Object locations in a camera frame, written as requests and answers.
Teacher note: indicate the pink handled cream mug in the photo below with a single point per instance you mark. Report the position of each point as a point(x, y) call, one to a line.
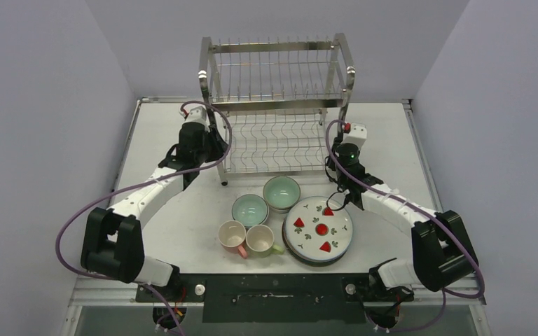
point(231, 236)

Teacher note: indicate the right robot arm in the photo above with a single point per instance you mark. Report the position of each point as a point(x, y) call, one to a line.
point(463, 278)

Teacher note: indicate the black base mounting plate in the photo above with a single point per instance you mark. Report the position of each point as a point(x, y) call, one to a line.
point(281, 298)

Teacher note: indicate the dark bottom plate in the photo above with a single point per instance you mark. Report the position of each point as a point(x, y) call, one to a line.
point(313, 263)

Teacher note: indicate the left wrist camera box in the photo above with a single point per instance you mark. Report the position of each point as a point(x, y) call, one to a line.
point(197, 114)

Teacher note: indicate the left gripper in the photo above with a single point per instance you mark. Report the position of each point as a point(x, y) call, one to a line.
point(219, 148)

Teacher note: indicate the aluminium right side rail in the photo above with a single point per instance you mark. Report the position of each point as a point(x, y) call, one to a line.
point(429, 181)

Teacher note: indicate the celadon bowl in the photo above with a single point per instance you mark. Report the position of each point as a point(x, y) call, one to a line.
point(281, 193)
point(250, 210)

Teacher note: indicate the strawberry pattern top plate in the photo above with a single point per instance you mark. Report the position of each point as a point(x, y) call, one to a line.
point(317, 229)

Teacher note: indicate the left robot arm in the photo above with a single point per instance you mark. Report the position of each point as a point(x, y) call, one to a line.
point(113, 242)

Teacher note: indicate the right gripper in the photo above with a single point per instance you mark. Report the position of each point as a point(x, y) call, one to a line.
point(336, 162)

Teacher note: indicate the green handled cream mug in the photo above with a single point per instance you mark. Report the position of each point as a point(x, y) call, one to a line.
point(260, 242)

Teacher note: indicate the stainless steel dish rack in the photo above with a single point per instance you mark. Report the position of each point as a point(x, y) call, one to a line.
point(276, 94)

